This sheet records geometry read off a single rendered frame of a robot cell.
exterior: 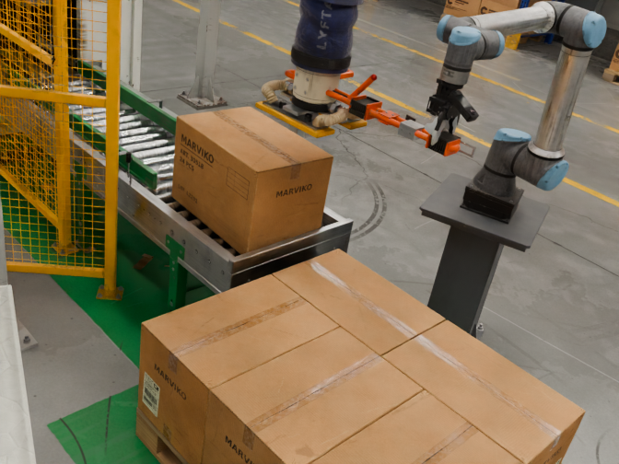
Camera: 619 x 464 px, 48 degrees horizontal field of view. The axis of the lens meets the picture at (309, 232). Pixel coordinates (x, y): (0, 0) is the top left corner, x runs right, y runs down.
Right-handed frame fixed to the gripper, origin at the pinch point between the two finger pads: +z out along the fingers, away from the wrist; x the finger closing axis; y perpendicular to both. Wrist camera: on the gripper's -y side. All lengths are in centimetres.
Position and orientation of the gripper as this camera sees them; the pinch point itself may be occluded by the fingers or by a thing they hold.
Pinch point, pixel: (442, 141)
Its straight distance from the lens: 237.2
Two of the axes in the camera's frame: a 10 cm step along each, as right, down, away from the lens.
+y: -7.0, -4.4, 5.6
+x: -7.0, 2.5, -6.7
